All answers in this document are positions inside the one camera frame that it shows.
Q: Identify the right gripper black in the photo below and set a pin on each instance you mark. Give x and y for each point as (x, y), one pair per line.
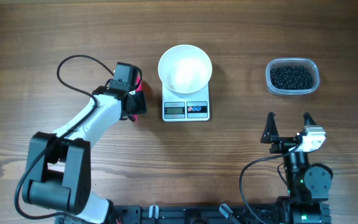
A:
(270, 135)

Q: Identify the clear plastic bean container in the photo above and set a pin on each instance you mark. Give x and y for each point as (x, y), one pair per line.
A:
(305, 62)

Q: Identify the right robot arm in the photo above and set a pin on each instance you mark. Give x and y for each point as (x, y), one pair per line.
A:
(308, 184)

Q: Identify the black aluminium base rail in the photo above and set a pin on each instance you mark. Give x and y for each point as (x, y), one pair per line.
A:
(269, 213)

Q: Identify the white round bowl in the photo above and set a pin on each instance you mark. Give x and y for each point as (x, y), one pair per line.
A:
(185, 69)

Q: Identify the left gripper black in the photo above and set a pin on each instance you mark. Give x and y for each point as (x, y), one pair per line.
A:
(140, 106)

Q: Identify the pink measuring scoop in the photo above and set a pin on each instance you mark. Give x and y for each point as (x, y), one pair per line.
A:
(138, 100)

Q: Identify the white digital kitchen scale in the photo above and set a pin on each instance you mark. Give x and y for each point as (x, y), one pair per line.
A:
(177, 107)

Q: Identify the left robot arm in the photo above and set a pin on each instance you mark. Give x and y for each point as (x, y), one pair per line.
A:
(58, 169)

